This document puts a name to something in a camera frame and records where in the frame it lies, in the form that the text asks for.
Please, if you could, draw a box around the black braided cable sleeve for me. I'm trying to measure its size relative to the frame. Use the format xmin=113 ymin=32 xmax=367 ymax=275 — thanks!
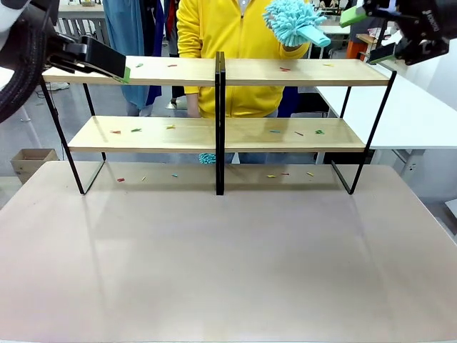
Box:
xmin=0 ymin=9 xmax=49 ymax=123

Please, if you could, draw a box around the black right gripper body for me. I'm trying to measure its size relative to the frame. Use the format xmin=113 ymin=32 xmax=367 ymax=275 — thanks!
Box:
xmin=396 ymin=0 xmax=451 ymax=67

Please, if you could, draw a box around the hanging dark blue garment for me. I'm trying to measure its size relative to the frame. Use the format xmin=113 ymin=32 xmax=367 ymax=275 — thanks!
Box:
xmin=139 ymin=0 xmax=168 ymax=106

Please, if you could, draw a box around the white background desk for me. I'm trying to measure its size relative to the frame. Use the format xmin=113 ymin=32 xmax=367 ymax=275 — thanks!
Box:
xmin=319 ymin=14 xmax=353 ymax=60

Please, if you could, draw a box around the person's right hand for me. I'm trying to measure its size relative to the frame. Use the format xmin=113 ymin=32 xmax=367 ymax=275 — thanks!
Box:
xmin=186 ymin=93 xmax=202 ymax=119

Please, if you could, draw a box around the person in yellow hoodie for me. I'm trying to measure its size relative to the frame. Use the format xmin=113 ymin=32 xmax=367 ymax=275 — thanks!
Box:
xmin=176 ymin=0 xmax=319 ymax=165

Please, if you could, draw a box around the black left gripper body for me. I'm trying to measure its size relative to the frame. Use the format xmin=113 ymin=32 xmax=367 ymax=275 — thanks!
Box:
xmin=45 ymin=0 xmax=89 ymax=72

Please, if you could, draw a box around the large white table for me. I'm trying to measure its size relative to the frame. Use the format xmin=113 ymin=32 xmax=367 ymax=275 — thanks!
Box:
xmin=315 ymin=59 xmax=457 ymax=177

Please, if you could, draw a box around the hanging blue coat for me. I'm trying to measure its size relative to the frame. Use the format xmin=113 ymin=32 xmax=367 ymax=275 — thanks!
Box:
xmin=102 ymin=0 xmax=155 ymax=117

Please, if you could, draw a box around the brown cardboard box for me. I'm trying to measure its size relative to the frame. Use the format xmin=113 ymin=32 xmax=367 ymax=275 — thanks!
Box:
xmin=10 ymin=148 xmax=60 ymax=185

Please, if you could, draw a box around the orange box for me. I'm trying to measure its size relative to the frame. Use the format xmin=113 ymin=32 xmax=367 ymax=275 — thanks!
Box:
xmin=345 ymin=40 xmax=369 ymax=60

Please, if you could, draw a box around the white table with slanted leg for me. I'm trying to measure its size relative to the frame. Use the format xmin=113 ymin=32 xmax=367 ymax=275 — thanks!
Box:
xmin=0 ymin=66 xmax=42 ymax=151

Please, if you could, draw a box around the royal blue cloth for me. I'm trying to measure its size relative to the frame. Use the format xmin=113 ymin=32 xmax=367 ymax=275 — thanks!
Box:
xmin=277 ymin=86 xmax=299 ymax=119

